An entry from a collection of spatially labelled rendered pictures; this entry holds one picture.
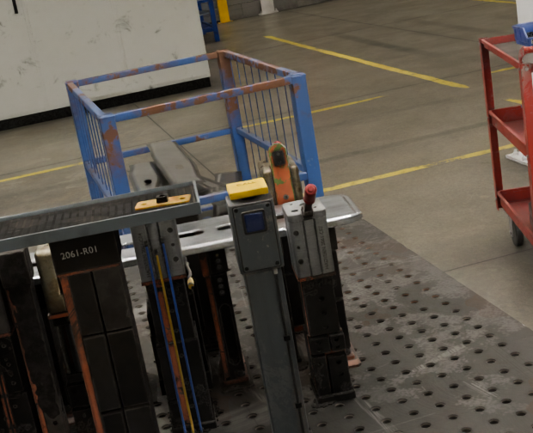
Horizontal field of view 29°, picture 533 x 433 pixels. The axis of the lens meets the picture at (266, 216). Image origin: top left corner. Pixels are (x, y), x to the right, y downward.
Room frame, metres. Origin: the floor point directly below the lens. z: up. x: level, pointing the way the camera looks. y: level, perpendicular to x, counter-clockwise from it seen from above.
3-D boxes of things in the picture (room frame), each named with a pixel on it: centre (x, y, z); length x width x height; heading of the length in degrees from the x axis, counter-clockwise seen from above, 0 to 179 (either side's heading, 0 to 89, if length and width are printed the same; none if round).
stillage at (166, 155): (4.33, 0.29, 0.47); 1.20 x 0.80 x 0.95; 14
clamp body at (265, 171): (2.05, -0.04, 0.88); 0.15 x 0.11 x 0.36; 4
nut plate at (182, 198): (1.51, 0.15, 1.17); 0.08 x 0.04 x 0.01; 86
